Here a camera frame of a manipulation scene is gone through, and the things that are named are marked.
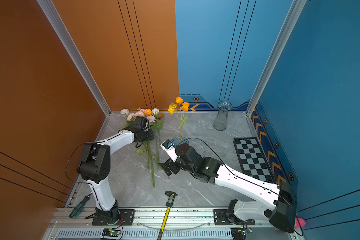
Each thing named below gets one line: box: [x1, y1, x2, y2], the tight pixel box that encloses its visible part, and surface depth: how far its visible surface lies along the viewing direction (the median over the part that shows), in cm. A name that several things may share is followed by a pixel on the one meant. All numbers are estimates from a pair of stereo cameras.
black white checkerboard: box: [233, 137, 276, 183], surface depth 94 cm
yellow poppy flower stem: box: [168, 97, 190, 143], surface depth 75 cm
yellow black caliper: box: [156, 191, 178, 240], surface depth 78 cm
